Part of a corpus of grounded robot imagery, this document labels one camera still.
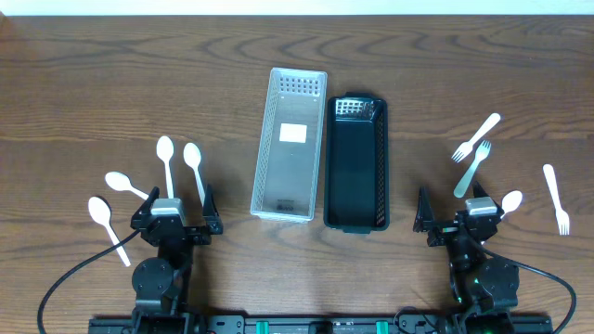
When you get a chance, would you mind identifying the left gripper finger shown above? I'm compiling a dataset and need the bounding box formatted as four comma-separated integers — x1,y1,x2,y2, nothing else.
133,186,160,222
202,185,220,224

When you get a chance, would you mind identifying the white plastic spoon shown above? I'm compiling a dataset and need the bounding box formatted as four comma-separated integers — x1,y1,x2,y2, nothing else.
156,135,174,199
87,197,120,245
482,190,523,219
183,143,205,204
104,171,149,200

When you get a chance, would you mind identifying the pale green plastic fork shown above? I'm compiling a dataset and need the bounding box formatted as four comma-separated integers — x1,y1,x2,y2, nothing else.
453,140,491,199

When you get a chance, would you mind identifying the white plastic fork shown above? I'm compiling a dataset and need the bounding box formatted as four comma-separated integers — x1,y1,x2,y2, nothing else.
451,113,501,163
542,164,570,236

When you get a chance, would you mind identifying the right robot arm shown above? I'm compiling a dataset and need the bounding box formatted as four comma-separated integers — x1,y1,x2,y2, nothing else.
413,183,519,333

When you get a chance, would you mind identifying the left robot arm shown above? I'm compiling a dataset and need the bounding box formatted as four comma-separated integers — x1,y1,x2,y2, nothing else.
125,186,223,334

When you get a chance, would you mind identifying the clear white plastic basket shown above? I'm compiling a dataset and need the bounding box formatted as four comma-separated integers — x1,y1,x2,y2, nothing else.
250,68,328,224

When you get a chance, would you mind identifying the black plastic basket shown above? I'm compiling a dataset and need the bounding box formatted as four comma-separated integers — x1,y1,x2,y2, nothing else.
324,92,390,234

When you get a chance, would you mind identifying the right black cable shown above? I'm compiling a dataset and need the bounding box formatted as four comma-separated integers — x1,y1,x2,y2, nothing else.
466,234,578,334

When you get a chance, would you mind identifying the black cable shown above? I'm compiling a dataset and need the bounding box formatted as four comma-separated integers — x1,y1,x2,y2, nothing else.
466,234,578,334
36,229,141,334

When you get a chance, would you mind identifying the left black cable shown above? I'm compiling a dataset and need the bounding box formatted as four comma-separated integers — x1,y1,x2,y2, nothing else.
36,229,141,334

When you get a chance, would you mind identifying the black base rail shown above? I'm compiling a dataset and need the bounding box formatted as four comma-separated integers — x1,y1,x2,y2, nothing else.
88,313,553,334

